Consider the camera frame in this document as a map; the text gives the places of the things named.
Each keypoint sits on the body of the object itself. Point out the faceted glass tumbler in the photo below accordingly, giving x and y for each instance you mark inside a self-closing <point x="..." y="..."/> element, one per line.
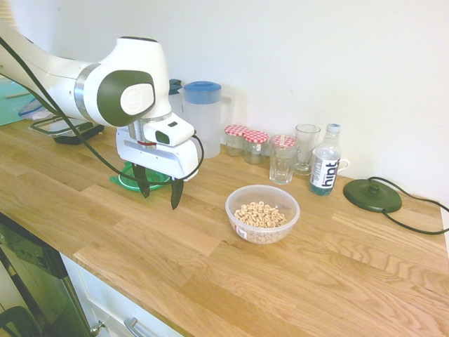
<point x="282" y="165"/>

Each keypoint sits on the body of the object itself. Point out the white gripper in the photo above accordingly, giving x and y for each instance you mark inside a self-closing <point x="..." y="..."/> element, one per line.
<point x="158" y="158"/>

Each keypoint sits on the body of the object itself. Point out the metal appliance knob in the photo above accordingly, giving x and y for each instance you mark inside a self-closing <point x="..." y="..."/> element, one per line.
<point x="95" y="328"/>

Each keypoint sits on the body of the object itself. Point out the hint water bottle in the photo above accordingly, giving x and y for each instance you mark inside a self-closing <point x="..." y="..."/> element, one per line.
<point x="324" y="168"/>

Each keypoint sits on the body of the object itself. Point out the cereal rings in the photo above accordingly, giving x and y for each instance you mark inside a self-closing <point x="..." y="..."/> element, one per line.
<point x="259" y="214"/>

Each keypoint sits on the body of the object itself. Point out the white cabinet drawer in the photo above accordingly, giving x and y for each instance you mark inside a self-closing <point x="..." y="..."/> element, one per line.
<point x="105" y="302"/>

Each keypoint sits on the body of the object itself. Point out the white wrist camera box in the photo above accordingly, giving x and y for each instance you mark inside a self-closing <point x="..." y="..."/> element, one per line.
<point x="172" y="131"/>

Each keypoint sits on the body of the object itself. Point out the stainless steel appliance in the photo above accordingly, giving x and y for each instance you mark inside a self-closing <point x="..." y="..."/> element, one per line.
<point x="31" y="281"/>

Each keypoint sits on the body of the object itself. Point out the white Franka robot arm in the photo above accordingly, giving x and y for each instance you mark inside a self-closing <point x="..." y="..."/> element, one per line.
<point x="63" y="79"/>

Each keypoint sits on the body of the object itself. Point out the glass jar red checkered lid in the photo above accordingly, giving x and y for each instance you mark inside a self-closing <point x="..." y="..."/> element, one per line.
<point x="255" y="147"/>
<point x="235" y="138"/>
<point x="285" y="140"/>

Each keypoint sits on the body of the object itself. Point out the clear plastic food container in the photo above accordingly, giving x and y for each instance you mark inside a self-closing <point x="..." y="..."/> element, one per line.
<point x="245" y="194"/>

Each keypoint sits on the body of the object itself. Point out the plastic pitcher with blue lid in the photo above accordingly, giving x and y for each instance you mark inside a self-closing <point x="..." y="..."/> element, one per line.
<point x="203" y="119"/>

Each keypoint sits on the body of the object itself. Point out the tall footed drinking glass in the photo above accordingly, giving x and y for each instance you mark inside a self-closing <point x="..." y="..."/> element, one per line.
<point x="306" y="147"/>

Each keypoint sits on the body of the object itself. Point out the teal zip bag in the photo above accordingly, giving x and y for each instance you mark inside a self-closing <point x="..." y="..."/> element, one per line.
<point x="14" y="102"/>

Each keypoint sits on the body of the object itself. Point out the dark round kettle base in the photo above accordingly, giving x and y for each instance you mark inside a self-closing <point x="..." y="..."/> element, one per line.
<point x="368" y="196"/>

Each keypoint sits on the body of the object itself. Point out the white cup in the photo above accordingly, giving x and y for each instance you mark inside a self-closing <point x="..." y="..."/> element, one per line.
<point x="343" y="164"/>

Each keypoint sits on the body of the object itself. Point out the green transparent container lid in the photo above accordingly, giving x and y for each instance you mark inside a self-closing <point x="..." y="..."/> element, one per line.
<point x="121" y="179"/>

